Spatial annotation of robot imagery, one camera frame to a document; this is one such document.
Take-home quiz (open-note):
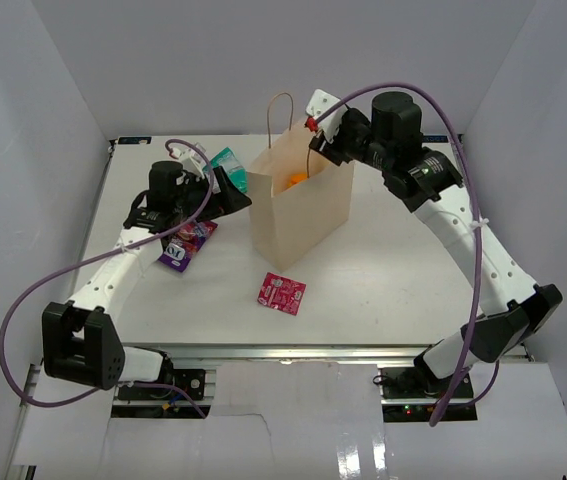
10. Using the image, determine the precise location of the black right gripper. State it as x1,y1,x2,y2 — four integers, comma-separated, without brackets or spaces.
309,109,394,173

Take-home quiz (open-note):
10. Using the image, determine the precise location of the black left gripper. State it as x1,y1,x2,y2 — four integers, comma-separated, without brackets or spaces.
172,167,251,223

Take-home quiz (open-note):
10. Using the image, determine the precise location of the orange gummy snack bag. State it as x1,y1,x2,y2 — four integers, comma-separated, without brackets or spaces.
286,173,308,189

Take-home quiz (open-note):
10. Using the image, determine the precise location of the purple Fox's candy bag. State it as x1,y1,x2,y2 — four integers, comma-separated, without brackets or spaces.
158,221,218,273

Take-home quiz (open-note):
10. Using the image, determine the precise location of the red snack packet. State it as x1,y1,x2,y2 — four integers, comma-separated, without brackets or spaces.
257,272,306,316

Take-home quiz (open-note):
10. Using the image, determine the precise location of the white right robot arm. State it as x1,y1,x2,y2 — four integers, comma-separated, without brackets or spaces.
305,89,563,399

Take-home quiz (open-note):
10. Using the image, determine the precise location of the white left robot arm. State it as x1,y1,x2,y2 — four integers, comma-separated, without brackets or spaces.
42,160,251,399

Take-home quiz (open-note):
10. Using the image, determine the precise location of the beige paper bag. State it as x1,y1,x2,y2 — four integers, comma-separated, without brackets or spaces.
247,114,354,272

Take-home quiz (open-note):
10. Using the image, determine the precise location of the teal snack packet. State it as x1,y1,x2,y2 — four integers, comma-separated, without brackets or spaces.
209,147,248,194

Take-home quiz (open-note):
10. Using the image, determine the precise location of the right XDOF label sticker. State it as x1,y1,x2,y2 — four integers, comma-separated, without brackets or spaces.
422,135,449,143

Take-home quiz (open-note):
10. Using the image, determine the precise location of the xdof label sticker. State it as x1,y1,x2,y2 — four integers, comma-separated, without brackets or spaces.
117,136,152,145
422,135,449,143

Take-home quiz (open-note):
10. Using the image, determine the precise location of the left XDOF label sticker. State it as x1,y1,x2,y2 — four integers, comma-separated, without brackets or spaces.
117,136,152,145

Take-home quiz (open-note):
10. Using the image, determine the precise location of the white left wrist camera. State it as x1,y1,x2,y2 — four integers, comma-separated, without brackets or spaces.
165,141,207,177

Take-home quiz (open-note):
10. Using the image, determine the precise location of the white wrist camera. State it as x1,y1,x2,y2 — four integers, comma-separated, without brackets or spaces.
305,89,347,143
165,141,207,177

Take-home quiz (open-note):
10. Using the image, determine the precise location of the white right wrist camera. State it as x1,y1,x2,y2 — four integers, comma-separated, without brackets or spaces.
305,89,347,143

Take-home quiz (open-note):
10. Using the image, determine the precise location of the aluminium front frame rail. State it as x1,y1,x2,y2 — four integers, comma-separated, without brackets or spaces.
134,343,426,361

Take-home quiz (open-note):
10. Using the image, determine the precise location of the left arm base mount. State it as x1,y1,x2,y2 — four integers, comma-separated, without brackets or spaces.
111,352,210,420

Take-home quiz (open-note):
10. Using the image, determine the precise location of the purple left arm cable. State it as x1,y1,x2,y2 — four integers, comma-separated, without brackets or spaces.
0,138,214,419

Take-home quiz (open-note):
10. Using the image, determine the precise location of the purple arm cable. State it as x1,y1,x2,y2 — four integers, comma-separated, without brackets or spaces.
0,138,214,419
312,82,502,427

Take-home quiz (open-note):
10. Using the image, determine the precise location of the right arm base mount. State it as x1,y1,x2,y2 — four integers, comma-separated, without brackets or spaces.
372,363,478,425

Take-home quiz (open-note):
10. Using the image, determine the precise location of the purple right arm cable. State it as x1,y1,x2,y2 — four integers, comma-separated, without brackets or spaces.
312,82,502,427

